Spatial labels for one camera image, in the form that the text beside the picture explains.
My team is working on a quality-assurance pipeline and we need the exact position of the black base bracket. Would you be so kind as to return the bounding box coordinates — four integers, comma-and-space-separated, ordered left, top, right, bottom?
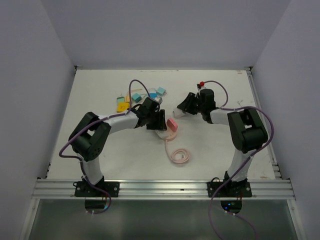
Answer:
206, 177, 253, 198
72, 180, 120, 198

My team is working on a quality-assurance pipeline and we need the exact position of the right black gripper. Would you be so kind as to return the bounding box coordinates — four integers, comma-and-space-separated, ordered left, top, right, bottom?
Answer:
177, 92, 205, 115

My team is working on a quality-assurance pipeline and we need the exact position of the yellow charging cable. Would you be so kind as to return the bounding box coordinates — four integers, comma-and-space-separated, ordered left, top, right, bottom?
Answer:
125, 87, 142, 101

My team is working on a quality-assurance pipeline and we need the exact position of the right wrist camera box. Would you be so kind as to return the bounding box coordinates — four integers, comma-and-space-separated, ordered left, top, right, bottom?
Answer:
196, 81, 206, 92

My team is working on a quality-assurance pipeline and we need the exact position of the aluminium front rail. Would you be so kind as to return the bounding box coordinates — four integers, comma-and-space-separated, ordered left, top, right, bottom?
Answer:
32, 179, 295, 200

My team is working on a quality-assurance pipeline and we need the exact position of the blue plug adapter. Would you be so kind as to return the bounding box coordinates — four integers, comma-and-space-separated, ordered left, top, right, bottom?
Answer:
149, 92, 158, 99

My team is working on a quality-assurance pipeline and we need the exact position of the white plug adapter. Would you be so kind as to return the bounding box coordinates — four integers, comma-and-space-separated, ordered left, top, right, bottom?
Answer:
172, 108, 186, 119

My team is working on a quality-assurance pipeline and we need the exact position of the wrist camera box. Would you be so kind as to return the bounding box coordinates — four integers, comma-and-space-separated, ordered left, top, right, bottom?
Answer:
155, 96, 163, 105
196, 81, 206, 92

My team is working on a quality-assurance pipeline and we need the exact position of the right black base bracket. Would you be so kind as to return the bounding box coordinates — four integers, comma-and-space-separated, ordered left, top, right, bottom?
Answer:
206, 177, 253, 198

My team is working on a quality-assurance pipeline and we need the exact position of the teal plug adapter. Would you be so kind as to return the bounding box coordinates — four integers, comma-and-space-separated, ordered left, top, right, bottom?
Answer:
156, 87, 167, 97

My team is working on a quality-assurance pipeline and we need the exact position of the light teal charging cable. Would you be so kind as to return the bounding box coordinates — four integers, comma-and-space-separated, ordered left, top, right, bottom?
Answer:
139, 87, 157, 97

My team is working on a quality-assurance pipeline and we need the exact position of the green plug adapter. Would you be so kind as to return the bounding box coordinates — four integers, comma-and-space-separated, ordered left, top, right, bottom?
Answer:
116, 96, 126, 104

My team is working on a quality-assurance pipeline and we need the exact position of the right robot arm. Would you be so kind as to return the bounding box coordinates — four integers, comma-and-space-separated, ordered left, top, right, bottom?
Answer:
176, 88, 269, 197

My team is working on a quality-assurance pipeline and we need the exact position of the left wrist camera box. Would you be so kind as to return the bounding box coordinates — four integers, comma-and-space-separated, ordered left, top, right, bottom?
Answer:
155, 96, 163, 105

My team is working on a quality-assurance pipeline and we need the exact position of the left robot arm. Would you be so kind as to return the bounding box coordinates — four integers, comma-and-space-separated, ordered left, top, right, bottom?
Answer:
68, 97, 167, 197

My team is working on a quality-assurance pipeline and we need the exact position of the pink power socket cluster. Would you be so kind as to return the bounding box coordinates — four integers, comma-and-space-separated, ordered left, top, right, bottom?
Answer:
155, 129, 178, 142

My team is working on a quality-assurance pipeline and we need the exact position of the left black base bracket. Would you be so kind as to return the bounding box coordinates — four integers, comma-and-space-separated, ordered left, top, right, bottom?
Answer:
72, 180, 120, 198

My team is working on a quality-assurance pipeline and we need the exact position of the yellow cube power socket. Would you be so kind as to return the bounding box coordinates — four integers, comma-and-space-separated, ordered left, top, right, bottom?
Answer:
116, 102, 130, 113

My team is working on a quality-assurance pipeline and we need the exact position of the light teal usb charger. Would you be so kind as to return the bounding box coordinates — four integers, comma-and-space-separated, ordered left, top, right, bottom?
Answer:
131, 93, 142, 103

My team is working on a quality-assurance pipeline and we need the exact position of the pink square plug adapter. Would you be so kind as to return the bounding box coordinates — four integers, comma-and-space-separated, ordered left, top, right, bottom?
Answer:
166, 118, 178, 133

